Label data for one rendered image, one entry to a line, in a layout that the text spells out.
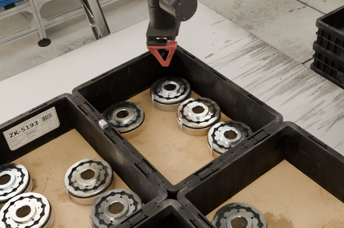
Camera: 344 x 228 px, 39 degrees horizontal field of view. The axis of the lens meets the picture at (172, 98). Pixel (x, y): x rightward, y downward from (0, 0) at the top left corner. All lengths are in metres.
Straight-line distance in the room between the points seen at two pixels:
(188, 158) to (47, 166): 0.32
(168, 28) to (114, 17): 2.17
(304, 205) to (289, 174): 0.08
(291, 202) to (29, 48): 2.36
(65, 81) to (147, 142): 0.53
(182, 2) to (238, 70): 0.58
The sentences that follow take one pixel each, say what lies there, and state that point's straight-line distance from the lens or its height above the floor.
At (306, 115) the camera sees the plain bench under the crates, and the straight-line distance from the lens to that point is 1.37.
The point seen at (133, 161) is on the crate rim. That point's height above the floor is 0.93.
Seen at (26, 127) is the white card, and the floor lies 0.90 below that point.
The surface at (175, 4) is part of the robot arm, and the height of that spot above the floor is 1.15.
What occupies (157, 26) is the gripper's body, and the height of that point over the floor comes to 1.06.
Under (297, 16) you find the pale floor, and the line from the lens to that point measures 3.14.
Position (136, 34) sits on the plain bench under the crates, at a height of 0.70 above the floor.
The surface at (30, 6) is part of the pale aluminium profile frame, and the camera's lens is 2.97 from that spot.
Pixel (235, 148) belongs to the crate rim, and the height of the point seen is 0.93.
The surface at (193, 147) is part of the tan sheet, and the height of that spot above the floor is 0.83.
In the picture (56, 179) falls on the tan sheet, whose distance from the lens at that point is 1.10.
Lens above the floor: 1.63
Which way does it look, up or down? 41 degrees down
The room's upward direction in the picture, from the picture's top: 6 degrees counter-clockwise
